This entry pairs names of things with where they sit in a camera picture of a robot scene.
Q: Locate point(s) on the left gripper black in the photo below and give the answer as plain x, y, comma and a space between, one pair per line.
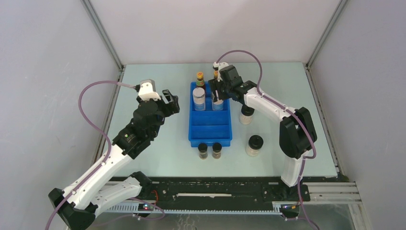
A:
173, 100

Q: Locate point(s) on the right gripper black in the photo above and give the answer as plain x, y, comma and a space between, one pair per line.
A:
216, 85

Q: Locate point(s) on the clear jar silver lid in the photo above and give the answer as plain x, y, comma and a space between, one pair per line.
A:
198, 95
218, 105

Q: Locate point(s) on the white spice jar black lid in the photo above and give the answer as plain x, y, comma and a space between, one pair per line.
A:
254, 145
246, 115

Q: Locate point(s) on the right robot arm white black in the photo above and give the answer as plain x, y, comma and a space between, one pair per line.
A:
297, 133

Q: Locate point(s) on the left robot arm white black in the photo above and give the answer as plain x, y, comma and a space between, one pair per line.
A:
80, 203

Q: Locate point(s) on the blue compartment tray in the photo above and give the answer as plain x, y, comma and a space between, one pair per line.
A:
209, 126

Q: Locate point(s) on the small pepper jar left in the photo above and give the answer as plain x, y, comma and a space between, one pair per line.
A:
202, 148

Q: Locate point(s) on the small pepper jar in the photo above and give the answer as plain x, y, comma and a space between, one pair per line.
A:
202, 148
217, 148

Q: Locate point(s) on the small pepper jar right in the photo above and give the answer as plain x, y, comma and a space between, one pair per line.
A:
217, 148

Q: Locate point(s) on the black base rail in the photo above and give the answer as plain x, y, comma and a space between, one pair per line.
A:
222, 193

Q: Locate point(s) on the aluminium frame front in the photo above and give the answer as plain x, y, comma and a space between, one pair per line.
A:
322, 191

